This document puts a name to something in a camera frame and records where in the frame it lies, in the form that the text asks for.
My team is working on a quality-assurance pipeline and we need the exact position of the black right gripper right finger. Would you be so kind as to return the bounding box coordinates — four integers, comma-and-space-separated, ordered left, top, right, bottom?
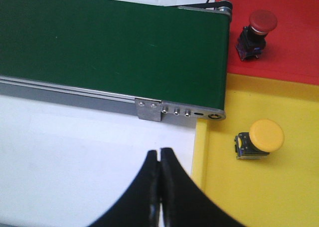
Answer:
160, 148, 243, 227

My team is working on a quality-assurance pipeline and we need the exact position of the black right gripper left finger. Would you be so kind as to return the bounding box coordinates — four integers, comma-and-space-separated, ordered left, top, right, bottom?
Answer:
90, 150, 160, 227

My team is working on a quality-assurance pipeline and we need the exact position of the yellow mushroom push button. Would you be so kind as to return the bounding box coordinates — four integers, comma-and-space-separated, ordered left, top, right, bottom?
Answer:
234, 119, 285, 160

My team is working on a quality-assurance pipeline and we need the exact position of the red mushroom push button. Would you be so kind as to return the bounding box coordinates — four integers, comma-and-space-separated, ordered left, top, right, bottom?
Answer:
235, 9, 278, 61

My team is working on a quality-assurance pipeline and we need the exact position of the metal conveyor end plate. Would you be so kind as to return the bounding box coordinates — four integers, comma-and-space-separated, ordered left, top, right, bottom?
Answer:
161, 101, 226, 121

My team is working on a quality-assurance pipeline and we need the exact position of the yellow plastic tray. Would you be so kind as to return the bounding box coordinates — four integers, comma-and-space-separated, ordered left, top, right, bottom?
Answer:
192, 74, 319, 227

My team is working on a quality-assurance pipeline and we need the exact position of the green conveyor belt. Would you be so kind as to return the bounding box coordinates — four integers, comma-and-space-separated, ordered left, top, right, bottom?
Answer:
0, 0, 229, 115

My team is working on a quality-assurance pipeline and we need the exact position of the red plastic tray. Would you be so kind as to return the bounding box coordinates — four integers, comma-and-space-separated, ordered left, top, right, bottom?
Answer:
228, 0, 319, 85

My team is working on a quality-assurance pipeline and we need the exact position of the metal conveyor support bracket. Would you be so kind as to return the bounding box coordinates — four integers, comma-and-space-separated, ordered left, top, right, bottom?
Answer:
135, 97, 161, 122

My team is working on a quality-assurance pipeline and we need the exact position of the aluminium conveyor side rail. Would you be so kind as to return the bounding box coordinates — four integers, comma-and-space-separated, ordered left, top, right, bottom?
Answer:
0, 75, 137, 103

